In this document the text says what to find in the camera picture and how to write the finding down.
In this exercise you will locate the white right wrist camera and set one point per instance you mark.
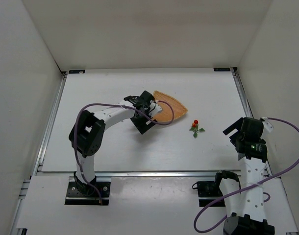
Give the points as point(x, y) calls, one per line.
point(267, 125)

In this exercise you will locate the left aluminium frame rail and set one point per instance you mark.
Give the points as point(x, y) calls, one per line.
point(39, 159)

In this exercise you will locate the woven bamboo fruit basket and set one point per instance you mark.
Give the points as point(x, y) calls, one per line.
point(166, 114)

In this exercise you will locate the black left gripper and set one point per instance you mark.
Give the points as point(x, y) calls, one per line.
point(141, 124)

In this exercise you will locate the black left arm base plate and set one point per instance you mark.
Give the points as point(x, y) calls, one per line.
point(81, 194)

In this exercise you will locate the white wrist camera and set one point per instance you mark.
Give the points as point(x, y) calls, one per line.
point(267, 125)
point(154, 109)

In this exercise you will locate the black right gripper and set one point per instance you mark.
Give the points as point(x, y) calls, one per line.
point(233, 132)

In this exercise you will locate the right aluminium frame rail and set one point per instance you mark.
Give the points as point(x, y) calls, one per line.
point(250, 115)

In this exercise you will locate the aluminium frame rail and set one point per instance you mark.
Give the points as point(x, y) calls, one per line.
point(39, 159)
point(250, 115)

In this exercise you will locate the aluminium table edge rail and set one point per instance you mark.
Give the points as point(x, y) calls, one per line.
point(108, 174)

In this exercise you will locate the fake cherry tomato sprig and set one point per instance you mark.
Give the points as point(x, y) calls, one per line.
point(195, 129)

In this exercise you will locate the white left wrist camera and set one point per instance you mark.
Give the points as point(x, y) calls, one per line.
point(154, 109)

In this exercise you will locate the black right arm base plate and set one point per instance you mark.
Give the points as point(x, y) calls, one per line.
point(207, 192)

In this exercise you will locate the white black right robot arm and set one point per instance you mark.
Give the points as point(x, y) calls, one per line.
point(244, 200)

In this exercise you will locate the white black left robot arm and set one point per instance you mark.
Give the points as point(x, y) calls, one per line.
point(91, 123)

